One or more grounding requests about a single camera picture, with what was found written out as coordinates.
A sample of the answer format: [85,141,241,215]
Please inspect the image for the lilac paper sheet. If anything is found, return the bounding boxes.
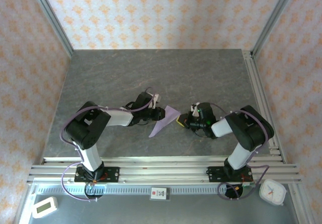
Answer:
[148,105,181,138]

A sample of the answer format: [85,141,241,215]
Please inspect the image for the white label card red mark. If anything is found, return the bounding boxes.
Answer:
[150,186,172,201]

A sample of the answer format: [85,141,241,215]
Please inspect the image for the white analog clock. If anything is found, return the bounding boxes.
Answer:
[259,178,288,206]

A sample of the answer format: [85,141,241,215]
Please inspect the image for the white digital timer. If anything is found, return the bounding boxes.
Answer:
[32,196,58,219]

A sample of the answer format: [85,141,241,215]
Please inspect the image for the aluminium mounting rail frame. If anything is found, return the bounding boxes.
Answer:
[27,156,302,184]

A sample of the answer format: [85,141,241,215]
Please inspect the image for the aluminium side rail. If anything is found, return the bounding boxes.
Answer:
[241,49,287,164]

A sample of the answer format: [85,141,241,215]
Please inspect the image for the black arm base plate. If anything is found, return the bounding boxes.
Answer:
[207,166,254,184]
[74,166,121,184]

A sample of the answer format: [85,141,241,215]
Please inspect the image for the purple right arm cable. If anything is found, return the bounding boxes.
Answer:
[208,102,270,201]

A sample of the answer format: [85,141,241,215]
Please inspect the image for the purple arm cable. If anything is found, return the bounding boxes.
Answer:
[59,87,158,202]
[208,102,270,201]

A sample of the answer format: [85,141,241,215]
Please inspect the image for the grey slotted cable duct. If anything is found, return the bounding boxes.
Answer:
[34,185,227,197]

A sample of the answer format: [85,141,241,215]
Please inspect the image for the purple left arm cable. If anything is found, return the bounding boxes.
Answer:
[59,87,158,202]

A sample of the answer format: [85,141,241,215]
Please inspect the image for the aluminium frame post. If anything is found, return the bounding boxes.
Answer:
[250,0,300,58]
[27,0,74,58]

